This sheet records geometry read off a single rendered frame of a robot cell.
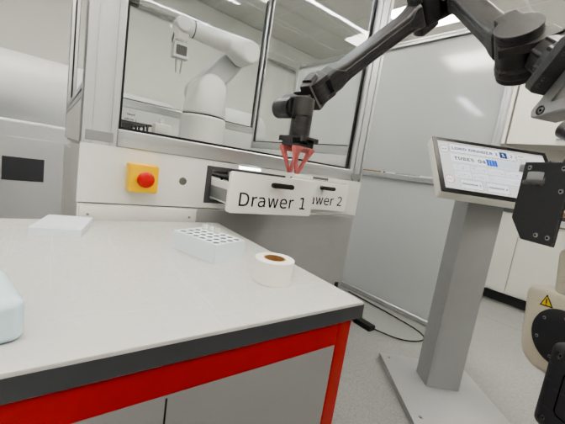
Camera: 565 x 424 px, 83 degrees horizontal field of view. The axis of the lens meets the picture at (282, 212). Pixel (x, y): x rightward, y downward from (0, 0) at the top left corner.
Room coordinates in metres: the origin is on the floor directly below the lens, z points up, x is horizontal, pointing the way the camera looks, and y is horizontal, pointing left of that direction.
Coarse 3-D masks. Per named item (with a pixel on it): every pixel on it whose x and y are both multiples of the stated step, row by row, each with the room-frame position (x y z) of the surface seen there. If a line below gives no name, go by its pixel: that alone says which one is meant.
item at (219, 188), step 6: (216, 180) 0.94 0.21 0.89; (222, 180) 0.92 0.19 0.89; (210, 186) 0.97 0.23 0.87; (216, 186) 0.93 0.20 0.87; (222, 186) 0.91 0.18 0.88; (210, 192) 0.96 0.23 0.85; (216, 192) 0.93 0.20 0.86; (222, 192) 0.90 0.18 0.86; (216, 198) 0.93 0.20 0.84; (222, 198) 0.89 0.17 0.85
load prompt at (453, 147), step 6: (450, 144) 1.47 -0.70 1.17; (456, 144) 1.47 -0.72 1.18; (450, 150) 1.44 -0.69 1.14; (456, 150) 1.45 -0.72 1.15; (462, 150) 1.45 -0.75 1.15; (468, 150) 1.45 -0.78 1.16; (474, 150) 1.46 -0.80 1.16; (480, 150) 1.46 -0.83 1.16; (486, 150) 1.46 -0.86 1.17; (492, 150) 1.47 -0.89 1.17; (486, 156) 1.44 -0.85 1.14; (492, 156) 1.44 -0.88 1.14; (498, 156) 1.44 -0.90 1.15; (504, 156) 1.45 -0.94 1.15; (510, 156) 1.45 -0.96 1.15
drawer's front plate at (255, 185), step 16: (240, 176) 0.84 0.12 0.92; (256, 176) 0.87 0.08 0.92; (272, 176) 0.92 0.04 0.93; (240, 192) 0.84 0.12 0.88; (256, 192) 0.87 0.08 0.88; (272, 192) 0.91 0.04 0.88; (288, 192) 0.94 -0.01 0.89; (304, 192) 0.98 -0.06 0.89; (240, 208) 0.85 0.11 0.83; (256, 208) 0.88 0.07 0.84; (272, 208) 0.91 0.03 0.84; (304, 208) 0.98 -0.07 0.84
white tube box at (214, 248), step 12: (192, 228) 0.68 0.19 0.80; (180, 240) 0.63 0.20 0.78; (192, 240) 0.61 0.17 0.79; (204, 240) 0.59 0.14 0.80; (216, 240) 0.61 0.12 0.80; (228, 240) 0.63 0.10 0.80; (240, 240) 0.64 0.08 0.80; (192, 252) 0.60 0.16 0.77; (204, 252) 0.59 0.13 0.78; (216, 252) 0.57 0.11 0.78; (228, 252) 0.60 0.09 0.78; (240, 252) 0.63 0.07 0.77
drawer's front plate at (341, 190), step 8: (320, 184) 1.21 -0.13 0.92; (328, 184) 1.24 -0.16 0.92; (336, 184) 1.26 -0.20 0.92; (344, 184) 1.29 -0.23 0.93; (320, 192) 1.22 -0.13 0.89; (328, 192) 1.24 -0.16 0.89; (336, 192) 1.27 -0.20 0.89; (344, 192) 1.29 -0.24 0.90; (320, 200) 1.22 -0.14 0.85; (336, 200) 1.27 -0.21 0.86; (344, 200) 1.30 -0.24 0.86; (312, 208) 1.20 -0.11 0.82; (320, 208) 1.22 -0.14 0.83; (328, 208) 1.25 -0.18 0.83; (336, 208) 1.28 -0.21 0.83; (344, 208) 1.30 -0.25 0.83
